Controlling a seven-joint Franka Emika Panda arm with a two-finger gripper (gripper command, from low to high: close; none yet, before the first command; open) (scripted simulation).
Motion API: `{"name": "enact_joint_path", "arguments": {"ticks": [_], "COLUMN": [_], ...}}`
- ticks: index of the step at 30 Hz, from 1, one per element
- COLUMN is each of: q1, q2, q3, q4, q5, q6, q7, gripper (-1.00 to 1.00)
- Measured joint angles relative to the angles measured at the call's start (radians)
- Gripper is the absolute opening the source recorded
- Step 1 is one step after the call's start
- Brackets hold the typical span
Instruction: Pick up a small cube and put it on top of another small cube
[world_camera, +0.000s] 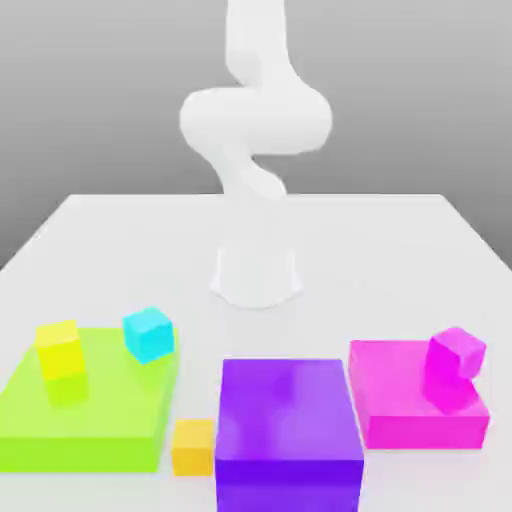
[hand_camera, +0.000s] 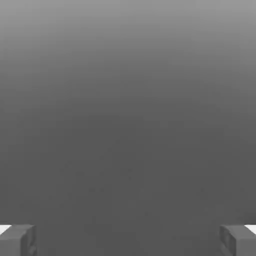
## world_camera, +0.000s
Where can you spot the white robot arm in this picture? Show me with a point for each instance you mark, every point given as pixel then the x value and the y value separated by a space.
pixel 256 116

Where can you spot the small cyan cube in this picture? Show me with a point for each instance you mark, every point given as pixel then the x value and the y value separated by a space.
pixel 148 335

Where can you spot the small orange cube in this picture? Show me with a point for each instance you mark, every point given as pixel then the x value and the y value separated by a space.
pixel 192 447

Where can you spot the small yellow cube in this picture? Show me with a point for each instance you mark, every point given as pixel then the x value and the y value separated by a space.
pixel 60 350

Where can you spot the small magenta cube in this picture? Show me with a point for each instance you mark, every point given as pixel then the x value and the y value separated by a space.
pixel 454 354

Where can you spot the large purple box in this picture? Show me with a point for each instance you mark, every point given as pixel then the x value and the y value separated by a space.
pixel 288 424

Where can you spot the large pink box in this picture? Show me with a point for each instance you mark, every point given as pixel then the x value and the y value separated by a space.
pixel 392 392

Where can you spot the large green box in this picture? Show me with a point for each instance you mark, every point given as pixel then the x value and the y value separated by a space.
pixel 104 404

